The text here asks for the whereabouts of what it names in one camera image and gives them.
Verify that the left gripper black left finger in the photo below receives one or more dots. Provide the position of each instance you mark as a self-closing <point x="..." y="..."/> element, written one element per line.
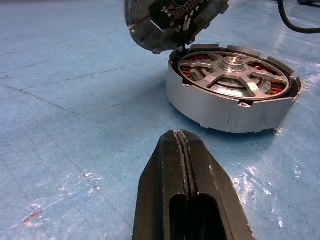
<point x="160" y="190"/>

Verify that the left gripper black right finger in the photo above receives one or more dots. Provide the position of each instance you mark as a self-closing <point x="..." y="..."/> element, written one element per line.
<point x="212" y="200"/>

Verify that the silver spoked motor rotor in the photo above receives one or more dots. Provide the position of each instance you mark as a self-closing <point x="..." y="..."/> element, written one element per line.
<point x="232" y="66"/>

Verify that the grey motor housing copper windings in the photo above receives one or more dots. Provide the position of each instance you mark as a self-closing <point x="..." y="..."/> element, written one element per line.
<point x="212" y="112"/>

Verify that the blue table cover sheet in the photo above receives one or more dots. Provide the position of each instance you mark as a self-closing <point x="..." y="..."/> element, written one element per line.
<point x="75" y="125"/>

